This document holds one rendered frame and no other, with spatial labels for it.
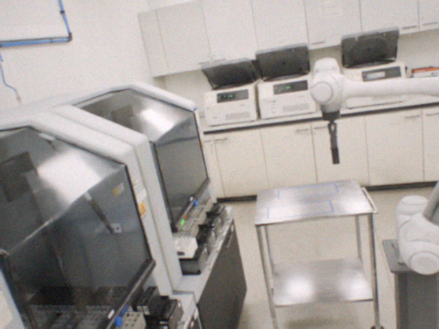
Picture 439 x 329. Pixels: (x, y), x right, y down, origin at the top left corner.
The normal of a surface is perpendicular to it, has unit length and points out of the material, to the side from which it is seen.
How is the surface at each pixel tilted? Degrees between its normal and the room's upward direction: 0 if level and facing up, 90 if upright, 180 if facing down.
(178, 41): 90
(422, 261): 96
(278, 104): 90
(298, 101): 90
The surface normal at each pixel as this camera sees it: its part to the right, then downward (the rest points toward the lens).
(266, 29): -0.22, 0.33
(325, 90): -0.52, 0.33
